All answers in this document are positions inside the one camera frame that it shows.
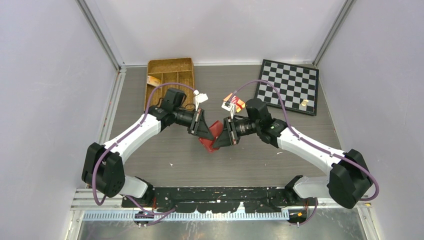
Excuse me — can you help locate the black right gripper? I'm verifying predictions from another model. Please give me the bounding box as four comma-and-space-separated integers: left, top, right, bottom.
213, 116, 260, 149

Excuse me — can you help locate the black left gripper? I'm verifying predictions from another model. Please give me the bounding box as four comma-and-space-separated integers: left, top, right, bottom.
173, 108, 214, 141

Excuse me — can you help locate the red leather card holder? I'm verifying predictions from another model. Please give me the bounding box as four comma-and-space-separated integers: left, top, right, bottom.
198, 120, 225, 154

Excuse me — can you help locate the yellow credit card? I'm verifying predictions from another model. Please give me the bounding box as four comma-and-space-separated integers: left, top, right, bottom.
146, 75, 162, 88

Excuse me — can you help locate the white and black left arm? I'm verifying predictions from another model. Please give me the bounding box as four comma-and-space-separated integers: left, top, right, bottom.
81, 87, 214, 207

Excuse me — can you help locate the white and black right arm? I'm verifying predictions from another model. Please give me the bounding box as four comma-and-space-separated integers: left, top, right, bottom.
213, 98, 373, 209

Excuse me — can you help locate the red and gold card box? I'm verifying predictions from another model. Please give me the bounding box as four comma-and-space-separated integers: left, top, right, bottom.
223, 93, 246, 113

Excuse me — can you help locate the woven wicker divided tray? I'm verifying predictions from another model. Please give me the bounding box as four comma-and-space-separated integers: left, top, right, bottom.
144, 57, 196, 110

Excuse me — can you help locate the small wooden chess piece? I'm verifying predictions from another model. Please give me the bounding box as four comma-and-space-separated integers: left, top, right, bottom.
300, 99, 309, 107

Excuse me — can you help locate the black and white chessboard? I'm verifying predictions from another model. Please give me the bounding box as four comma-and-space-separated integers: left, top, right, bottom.
254, 59, 319, 116

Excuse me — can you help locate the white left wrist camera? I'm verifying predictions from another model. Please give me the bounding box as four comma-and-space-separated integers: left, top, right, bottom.
193, 89, 209, 111

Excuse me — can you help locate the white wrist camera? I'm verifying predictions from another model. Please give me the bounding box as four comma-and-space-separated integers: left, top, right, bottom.
221, 97, 237, 119
193, 89, 209, 111

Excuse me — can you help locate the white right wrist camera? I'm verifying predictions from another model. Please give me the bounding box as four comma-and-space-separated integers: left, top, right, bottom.
221, 97, 237, 119

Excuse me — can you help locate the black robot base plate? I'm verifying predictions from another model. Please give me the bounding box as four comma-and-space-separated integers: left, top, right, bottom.
121, 186, 317, 214

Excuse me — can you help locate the aluminium frame rail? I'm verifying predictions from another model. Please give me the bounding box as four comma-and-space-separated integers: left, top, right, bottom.
97, 64, 127, 144

